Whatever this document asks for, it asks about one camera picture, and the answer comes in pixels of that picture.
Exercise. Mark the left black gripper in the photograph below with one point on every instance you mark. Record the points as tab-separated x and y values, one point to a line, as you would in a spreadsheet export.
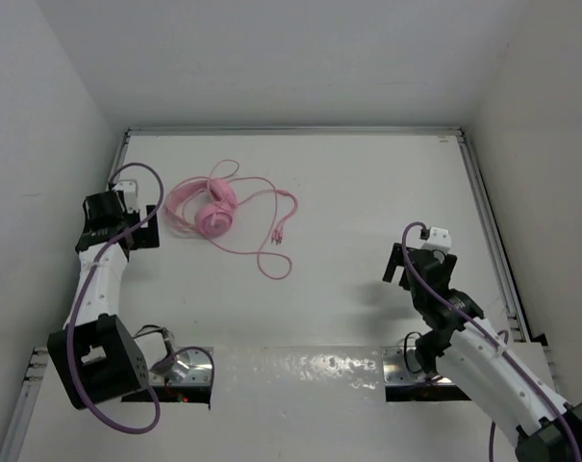
144	238

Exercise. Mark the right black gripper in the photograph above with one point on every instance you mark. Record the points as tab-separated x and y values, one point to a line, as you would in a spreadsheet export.
393	261

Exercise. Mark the pink wired headphones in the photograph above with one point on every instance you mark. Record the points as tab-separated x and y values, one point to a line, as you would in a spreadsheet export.
205	206

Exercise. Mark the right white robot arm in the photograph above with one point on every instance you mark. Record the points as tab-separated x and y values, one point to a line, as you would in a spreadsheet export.
462	346

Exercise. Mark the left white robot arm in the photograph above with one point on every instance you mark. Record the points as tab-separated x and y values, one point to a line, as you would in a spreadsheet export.
108	360

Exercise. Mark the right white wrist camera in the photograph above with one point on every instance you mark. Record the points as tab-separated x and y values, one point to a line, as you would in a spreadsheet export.
436	239

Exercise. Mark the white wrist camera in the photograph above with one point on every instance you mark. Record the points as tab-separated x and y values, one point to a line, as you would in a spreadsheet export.
127	191
436	239

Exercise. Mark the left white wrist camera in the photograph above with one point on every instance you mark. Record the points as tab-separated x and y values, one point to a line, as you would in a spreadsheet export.
127	191

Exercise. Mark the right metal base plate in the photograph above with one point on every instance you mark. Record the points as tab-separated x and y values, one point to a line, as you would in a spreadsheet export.
400	369

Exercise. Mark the metal base plate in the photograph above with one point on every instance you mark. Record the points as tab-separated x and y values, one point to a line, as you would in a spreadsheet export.
400	369
188	366

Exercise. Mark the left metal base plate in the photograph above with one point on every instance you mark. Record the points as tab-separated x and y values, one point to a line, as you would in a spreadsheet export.
188	366

